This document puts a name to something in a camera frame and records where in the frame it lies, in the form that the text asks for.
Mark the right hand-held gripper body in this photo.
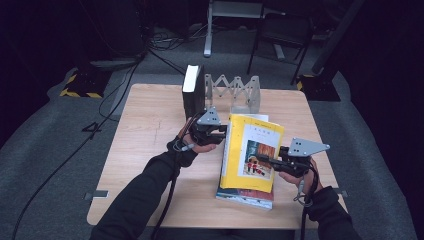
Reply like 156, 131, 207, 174
277, 137, 331, 178

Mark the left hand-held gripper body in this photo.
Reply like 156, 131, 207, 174
188, 105, 223, 147

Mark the yellow book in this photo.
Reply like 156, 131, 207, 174
219, 113, 286, 194

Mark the thick black book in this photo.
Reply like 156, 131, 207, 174
181, 64, 207, 121

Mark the expandable metal book rack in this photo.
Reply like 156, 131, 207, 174
203, 73, 262, 116

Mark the blue book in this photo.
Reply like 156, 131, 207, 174
215, 190, 274, 211

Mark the person's left hand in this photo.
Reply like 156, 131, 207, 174
178, 117, 218, 155

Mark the person's right hand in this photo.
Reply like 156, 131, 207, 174
278, 158, 323, 198

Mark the black chair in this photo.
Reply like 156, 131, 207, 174
246, 12, 316, 86

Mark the grey desk with metal leg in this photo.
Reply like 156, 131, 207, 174
203, 0, 288, 58

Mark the black slanted pole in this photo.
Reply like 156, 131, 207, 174
311, 0, 366, 76

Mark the black yellow striped stand base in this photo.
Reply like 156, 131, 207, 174
59, 68, 113, 99

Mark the right hand-held gripper cable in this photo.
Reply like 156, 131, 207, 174
293, 163, 321, 240

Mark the hand-held gripper cable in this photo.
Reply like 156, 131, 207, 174
151, 139, 196, 240
293, 163, 321, 240

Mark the left hand-held gripper cable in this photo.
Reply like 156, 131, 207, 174
151, 139, 196, 240

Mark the bundle of floor cables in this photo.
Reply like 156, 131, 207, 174
146, 23, 209, 51

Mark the long black floor cable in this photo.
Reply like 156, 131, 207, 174
11, 49, 148, 240

